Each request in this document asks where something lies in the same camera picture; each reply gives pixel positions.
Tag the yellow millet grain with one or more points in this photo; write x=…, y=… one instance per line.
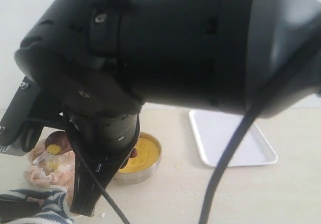
x=61, y=163

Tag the steel bowl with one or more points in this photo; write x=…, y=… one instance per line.
x=140, y=173

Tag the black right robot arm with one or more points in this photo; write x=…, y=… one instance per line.
x=216, y=54

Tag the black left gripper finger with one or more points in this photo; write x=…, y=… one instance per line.
x=11, y=207

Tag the dark wooden spoon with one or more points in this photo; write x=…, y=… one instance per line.
x=57, y=143

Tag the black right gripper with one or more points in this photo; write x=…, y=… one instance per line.
x=76, y=52

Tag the white plastic tray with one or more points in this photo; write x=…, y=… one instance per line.
x=213, y=131

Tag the brown teddy bear striped sweater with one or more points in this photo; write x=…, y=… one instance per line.
x=53, y=191

